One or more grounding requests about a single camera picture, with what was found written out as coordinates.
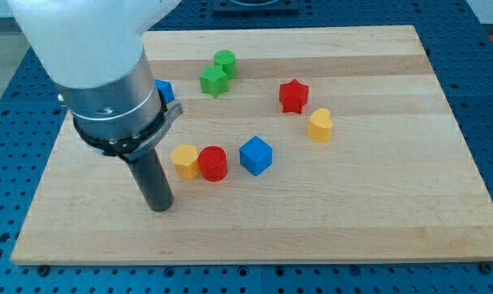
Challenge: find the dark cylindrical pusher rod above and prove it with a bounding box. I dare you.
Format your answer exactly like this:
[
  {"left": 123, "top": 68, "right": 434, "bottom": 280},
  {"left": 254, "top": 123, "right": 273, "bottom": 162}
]
[{"left": 127, "top": 149, "right": 174, "bottom": 212}]

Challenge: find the red cylinder block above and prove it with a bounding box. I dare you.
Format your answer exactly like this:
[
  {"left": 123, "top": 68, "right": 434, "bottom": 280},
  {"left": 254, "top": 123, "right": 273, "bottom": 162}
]
[{"left": 198, "top": 145, "right": 228, "bottom": 182}]

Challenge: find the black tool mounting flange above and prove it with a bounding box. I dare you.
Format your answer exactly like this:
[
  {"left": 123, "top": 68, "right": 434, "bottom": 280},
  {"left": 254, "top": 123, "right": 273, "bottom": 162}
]
[{"left": 73, "top": 90, "right": 183, "bottom": 163}]

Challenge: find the yellow heart block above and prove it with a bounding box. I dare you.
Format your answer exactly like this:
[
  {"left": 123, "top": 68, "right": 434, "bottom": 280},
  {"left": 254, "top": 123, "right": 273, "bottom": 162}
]
[{"left": 307, "top": 108, "right": 334, "bottom": 143}]

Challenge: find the blue block behind arm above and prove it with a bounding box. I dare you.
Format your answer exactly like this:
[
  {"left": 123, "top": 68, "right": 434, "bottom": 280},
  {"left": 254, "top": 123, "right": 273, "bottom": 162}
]
[{"left": 154, "top": 79, "right": 175, "bottom": 104}]

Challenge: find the wooden board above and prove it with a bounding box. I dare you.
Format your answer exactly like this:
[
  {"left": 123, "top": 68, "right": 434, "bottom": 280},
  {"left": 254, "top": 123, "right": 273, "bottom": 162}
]
[{"left": 11, "top": 25, "right": 493, "bottom": 265}]

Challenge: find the red star block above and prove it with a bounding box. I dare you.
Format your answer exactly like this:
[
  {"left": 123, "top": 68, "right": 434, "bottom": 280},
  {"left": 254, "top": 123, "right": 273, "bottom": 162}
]
[{"left": 278, "top": 79, "right": 309, "bottom": 114}]

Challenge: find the yellow hexagon block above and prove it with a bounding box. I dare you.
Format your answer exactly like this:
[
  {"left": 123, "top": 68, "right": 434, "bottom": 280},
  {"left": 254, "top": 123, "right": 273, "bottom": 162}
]
[{"left": 171, "top": 144, "right": 201, "bottom": 180}]

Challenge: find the green cylinder block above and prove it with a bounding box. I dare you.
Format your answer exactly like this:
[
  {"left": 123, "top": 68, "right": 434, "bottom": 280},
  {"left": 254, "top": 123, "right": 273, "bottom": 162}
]
[{"left": 213, "top": 50, "right": 237, "bottom": 79}]

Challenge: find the blue cube block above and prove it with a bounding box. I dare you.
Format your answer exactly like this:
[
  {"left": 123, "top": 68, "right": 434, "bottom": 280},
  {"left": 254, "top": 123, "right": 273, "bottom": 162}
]
[{"left": 239, "top": 136, "right": 273, "bottom": 176}]

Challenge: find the green star block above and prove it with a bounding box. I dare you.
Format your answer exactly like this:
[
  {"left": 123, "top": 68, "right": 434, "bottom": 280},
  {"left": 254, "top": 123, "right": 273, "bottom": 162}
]
[{"left": 199, "top": 65, "right": 229, "bottom": 98}]

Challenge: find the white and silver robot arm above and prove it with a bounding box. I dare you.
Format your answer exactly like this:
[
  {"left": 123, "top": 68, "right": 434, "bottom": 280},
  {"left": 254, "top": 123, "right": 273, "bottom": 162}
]
[{"left": 8, "top": 0, "right": 183, "bottom": 212}]

